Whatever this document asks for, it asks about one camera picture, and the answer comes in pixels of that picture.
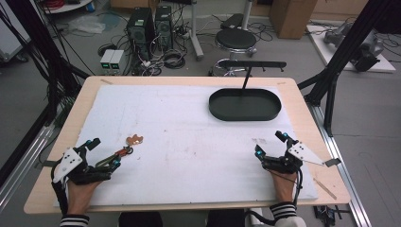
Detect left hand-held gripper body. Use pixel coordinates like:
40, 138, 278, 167
42, 147, 113, 186

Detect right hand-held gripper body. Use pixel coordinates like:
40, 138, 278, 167
260, 141, 342, 175

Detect keychain with brown charm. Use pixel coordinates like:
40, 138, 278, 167
95, 133, 145, 168

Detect black key stand with tray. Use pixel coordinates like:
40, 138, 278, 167
208, 60, 288, 123

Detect person's left hand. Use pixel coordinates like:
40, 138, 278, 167
66, 180, 102, 217

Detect person's right hand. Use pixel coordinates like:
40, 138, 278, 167
269, 169, 299, 206

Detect thin wooden stick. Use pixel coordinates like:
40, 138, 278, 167
312, 177, 338, 201

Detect black parts on floor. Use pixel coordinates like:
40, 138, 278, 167
313, 204, 347, 227

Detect white table mat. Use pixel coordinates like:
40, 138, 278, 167
53, 83, 320, 208

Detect white bench power supply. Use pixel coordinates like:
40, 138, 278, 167
109, 49, 126, 76
99, 48, 115, 76

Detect black round stool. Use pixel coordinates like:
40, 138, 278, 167
211, 27, 258, 78

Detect grey devices on board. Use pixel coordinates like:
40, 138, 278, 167
323, 21, 385, 73

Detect cardboard box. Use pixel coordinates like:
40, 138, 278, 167
269, 0, 319, 41

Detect clear plastic bag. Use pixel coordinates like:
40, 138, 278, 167
66, 14, 107, 35

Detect white board on floor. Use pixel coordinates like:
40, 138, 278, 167
306, 24, 397, 74

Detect large black computer tower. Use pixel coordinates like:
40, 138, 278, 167
127, 7, 156, 61

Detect flat black case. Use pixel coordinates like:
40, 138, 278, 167
219, 12, 246, 30

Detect white metal stand leg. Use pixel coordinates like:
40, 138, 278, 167
188, 0, 205, 61

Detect slim black computer tower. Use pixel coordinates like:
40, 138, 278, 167
153, 5, 174, 52

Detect round white table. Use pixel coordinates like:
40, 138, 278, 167
43, 0, 95, 15

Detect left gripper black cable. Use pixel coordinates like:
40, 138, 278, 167
50, 160, 70, 217

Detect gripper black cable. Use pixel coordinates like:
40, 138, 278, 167
245, 168, 305, 227
50, 160, 70, 217

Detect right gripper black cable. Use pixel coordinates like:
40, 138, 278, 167
245, 168, 305, 227

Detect aluminium rail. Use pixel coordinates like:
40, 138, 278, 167
309, 103, 374, 227
0, 123, 57, 212

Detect black metal frame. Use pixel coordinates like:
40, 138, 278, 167
0, 0, 91, 187
297, 0, 401, 138

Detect coiled black cable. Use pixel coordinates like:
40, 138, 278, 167
163, 51, 187, 70

